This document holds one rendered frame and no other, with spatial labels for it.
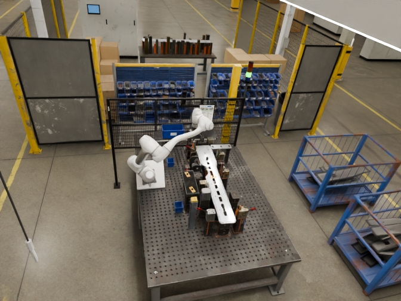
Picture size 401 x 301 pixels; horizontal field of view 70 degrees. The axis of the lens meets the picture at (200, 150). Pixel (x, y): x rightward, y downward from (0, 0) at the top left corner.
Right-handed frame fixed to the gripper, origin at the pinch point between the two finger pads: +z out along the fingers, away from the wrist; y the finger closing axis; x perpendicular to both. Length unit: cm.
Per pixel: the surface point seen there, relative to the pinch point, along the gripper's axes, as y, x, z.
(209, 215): 6, -73, 43
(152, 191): -47, 2, 76
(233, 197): 40, -50, 43
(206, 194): 8, -48, 39
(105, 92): -121, 286, 74
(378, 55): 888, 719, 115
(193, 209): -9, -63, 42
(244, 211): 45, -74, 41
